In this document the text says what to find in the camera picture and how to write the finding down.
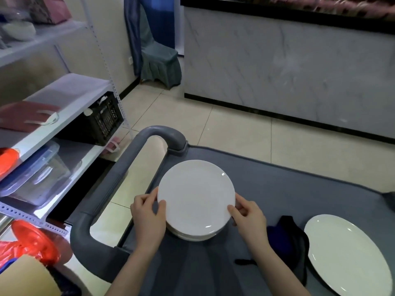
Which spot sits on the person's left hand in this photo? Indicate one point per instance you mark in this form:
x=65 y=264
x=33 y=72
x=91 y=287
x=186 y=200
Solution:
x=145 y=218

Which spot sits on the person's right hand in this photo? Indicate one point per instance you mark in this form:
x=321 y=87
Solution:
x=251 y=221

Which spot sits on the person's left thumb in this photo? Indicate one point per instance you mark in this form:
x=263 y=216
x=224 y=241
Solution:
x=162 y=211

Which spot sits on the person's right thumb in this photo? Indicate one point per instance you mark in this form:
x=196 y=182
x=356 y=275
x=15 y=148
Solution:
x=236 y=214

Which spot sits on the white round plate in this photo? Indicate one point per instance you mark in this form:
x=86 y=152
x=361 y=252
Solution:
x=196 y=195
x=193 y=237

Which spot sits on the person's right forearm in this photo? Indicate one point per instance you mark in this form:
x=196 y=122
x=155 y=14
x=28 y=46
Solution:
x=276 y=271

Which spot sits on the person's left forearm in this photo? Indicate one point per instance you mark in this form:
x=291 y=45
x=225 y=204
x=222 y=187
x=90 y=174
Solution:
x=135 y=269

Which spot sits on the grey plastic service cart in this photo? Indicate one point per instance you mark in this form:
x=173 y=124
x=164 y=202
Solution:
x=277 y=188

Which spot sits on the dark blue black cloth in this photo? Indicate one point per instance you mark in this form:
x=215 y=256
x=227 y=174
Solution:
x=287 y=240

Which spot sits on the black plastic crate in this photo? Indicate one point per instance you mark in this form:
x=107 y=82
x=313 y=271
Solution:
x=98 y=120

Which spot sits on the large white oval plate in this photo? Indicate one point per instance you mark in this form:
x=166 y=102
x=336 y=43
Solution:
x=345 y=255

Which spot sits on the clear storage box blue lid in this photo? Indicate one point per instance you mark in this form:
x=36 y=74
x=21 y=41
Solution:
x=34 y=178

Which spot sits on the red plastic bag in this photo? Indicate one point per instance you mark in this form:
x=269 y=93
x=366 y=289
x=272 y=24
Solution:
x=31 y=240

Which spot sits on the white metal shelving unit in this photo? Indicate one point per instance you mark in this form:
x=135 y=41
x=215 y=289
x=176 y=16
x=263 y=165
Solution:
x=71 y=95

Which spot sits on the chair with teal cover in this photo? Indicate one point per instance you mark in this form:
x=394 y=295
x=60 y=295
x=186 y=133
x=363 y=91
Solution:
x=160 y=63

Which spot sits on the brown cardboard sheet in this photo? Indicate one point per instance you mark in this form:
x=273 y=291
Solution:
x=27 y=279

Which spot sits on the marble counter black top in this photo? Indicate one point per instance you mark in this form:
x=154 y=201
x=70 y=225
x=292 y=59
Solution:
x=287 y=64

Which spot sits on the orange red plastic item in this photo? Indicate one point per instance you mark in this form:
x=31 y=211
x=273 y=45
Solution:
x=7 y=160

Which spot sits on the blue curtain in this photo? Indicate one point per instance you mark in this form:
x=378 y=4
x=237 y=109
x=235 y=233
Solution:
x=135 y=30

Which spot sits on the pink patterned box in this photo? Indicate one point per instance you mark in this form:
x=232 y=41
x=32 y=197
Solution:
x=51 y=9

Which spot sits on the white bowl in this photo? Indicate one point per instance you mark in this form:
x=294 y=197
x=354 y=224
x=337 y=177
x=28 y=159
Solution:
x=18 y=30

